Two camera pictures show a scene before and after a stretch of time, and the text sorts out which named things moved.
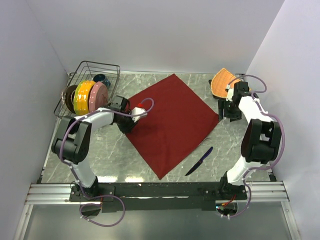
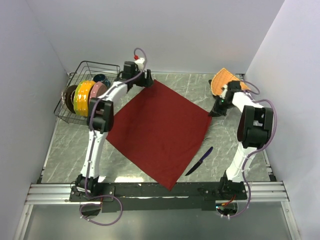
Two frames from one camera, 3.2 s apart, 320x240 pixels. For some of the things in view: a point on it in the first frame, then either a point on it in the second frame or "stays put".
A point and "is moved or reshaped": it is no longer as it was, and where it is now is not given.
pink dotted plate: x=98 y=97 stays put
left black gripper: x=126 y=130 -> x=147 y=82
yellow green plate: x=81 y=97 stays put
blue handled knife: x=200 y=161 stays put
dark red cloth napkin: x=176 y=124 is moved or reshaped
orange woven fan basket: x=222 y=82 stays put
